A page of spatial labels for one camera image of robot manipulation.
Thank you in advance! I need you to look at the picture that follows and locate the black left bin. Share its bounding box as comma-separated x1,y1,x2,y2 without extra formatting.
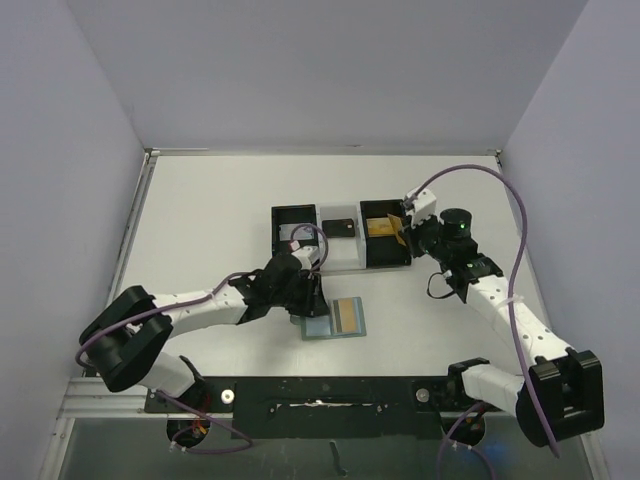
271,204,319,256

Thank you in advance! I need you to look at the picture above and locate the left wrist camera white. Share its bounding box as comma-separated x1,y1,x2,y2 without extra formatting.
289,240,320,270

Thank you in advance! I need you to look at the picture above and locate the black bin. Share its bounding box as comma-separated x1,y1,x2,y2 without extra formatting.
271,204,319,256
359,199,412,269

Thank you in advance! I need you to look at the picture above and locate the black card in white bin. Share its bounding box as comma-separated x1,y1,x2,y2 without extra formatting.
322,218,356,238

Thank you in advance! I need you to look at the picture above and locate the black right bin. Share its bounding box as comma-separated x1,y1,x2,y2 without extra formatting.
359,199,412,269

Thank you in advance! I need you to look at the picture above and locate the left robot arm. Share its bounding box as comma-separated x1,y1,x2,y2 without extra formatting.
76,247,329,411

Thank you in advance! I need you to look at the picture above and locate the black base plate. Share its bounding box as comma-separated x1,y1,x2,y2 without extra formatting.
144,375,504,441

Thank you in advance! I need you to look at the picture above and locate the green card holder wallet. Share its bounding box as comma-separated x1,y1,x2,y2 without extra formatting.
290,297,367,341

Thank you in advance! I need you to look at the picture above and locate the aluminium front rail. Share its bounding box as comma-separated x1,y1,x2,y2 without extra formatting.
57,372,599,421

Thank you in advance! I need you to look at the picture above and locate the white middle bin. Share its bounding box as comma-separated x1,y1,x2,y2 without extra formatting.
316,202,365,273

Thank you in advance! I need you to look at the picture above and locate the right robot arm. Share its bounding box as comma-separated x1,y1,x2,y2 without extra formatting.
399,208,605,447

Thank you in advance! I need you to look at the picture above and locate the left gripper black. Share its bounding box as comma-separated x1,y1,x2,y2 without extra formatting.
270,270,328,317

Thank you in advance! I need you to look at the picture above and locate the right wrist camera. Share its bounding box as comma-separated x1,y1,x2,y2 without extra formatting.
403,187,437,228

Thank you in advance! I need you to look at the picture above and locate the silver card in left bin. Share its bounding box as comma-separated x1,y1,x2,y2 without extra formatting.
278,223,315,241

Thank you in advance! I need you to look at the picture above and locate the gold striped card in holder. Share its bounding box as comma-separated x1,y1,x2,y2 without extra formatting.
331,297,362,336

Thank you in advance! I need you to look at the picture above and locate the gold credit card in bin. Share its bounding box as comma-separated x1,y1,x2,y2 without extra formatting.
366,217,393,237

